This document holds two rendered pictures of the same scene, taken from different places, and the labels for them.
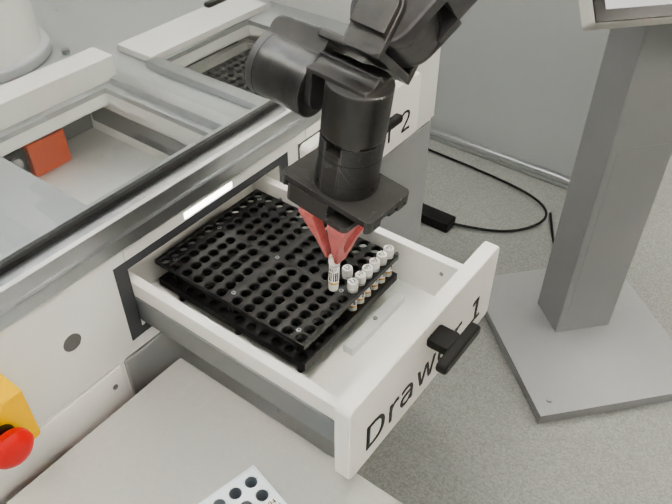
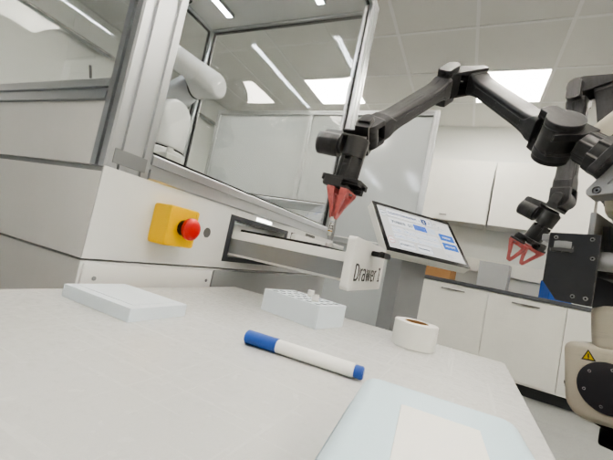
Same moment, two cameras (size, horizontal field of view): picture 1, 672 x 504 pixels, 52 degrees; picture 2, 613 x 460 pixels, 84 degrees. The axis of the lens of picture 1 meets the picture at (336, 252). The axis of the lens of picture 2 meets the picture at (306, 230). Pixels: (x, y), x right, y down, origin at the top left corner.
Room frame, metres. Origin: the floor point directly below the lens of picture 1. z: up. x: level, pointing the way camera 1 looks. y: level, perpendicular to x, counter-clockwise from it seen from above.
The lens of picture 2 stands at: (-0.28, 0.22, 0.88)
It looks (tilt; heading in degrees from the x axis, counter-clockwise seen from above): 4 degrees up; 349
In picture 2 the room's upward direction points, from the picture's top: 12 degrees clockwise
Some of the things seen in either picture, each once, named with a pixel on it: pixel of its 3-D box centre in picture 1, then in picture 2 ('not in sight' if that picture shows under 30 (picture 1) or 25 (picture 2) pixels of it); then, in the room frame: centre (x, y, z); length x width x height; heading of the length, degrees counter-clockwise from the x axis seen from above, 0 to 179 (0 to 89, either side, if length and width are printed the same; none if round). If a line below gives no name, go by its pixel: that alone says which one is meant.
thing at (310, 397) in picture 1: (273, 277); (288, 254); (0.61, 0.08, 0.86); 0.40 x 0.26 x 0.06; 53
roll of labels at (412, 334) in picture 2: not in sight; (414, 334); (0.25, -0.10, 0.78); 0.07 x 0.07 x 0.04
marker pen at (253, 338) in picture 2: not in sight; (301, 353); (0.09, 0.12, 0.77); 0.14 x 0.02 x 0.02; 58
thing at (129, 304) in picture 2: not in sight; (126, 299); (0.21, 0.34, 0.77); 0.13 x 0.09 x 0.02; 53
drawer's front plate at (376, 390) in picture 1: (422, 351); (366, 266); (0.49, -0.09, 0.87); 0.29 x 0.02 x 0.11; 143
